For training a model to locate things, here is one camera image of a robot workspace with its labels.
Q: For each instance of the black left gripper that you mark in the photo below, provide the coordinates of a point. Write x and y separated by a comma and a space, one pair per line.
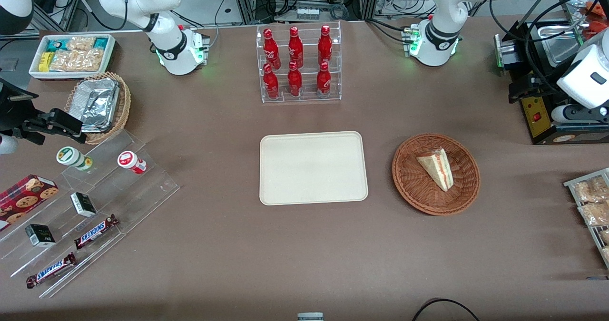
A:
544, 82

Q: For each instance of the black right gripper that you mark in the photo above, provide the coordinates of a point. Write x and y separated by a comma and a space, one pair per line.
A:
13, 116

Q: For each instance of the triangular sandwich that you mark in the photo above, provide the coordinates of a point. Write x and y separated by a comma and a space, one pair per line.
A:
438, 169

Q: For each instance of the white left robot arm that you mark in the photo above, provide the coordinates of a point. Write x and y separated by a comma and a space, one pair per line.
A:
442, 12

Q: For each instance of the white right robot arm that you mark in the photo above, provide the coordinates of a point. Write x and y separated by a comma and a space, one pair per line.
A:
166, 26

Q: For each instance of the light wicker basket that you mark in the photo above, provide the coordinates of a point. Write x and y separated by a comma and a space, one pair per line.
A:
124, 107

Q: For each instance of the round brown wicker basket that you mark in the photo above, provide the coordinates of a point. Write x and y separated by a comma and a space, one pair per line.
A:
414, 183

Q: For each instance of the beige rectangular tray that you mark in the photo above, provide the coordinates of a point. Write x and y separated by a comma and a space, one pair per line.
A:
313, 168

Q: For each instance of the green lidded small bottle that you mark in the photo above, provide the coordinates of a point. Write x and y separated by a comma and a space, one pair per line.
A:
71, 158

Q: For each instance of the black box with green edge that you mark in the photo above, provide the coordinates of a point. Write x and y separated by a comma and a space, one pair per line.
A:
511, 50

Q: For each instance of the black hot food display case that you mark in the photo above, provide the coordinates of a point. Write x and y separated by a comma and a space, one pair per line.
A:
542, 126

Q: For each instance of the aluminium foil container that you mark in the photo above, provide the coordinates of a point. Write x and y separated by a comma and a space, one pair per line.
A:
97, 103

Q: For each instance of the steel food pan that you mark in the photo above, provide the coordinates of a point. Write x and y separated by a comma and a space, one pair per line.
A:
561, 45

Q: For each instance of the yellow snack packet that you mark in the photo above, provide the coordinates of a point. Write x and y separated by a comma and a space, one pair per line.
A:
44, 61

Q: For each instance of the clear bag of crackers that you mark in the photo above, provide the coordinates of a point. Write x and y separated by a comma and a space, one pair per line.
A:
81, 43
76, 61

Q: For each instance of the red chocolate cookie box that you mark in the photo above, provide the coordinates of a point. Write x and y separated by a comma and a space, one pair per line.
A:
24, 199

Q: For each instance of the teal snack packet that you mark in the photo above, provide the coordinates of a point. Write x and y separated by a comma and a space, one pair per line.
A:
56, 45
101, 42

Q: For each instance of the small black box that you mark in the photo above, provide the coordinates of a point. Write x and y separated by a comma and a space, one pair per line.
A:
39, 235
83, 204

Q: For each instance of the red lidded small bottle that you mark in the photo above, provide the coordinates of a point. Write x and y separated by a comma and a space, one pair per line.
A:
131, 161

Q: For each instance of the white rectangular snack bin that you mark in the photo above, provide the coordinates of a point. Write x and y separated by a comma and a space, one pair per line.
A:
110, 54

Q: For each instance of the red sausage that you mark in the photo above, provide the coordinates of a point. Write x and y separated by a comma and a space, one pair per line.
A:
595, 28
594, 9

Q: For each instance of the clear acrylic stepped shelf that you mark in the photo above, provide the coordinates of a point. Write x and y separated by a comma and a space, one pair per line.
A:
119, 197

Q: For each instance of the brown Snickers bar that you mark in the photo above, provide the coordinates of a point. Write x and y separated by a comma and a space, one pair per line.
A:
51, 270
96, 231

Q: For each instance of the clear bag of fried snacks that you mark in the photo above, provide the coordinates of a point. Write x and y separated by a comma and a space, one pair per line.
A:
594, 213
592, 189

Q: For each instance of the red cola bottle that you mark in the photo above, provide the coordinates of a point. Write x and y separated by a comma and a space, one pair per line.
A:
325, 45
323, 80
270, 82
294, 81
271, 47
295, 47

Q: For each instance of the clear acrylic bottle rack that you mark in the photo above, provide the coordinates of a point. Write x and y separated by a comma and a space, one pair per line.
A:
307, 97

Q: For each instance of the white power strip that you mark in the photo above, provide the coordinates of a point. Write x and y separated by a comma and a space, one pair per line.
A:
308, 13

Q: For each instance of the small grey box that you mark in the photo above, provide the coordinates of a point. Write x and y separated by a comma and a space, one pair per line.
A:
310, 316

